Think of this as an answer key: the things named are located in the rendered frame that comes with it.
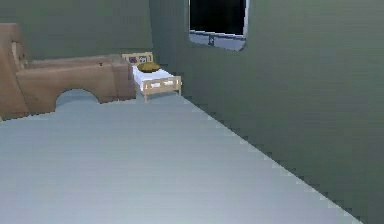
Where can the olive yellow pillow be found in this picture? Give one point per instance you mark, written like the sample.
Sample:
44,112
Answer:
148,67

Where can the pale wooden bed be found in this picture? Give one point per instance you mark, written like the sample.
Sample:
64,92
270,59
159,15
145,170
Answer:
156,80

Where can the dark window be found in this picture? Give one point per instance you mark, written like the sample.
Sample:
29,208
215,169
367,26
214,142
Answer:
216,20

